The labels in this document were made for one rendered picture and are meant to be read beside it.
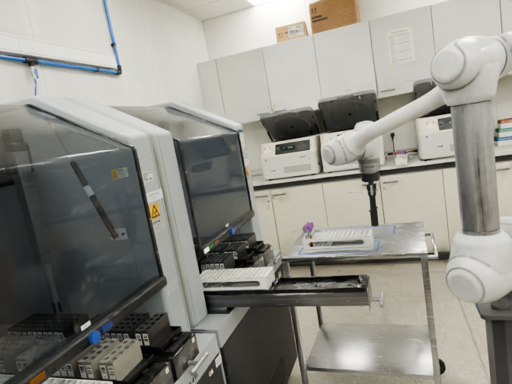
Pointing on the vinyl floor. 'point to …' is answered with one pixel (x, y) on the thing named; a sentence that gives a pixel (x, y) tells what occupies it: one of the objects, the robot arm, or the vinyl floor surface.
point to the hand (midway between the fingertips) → (374, 217)
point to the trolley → (412, 341)
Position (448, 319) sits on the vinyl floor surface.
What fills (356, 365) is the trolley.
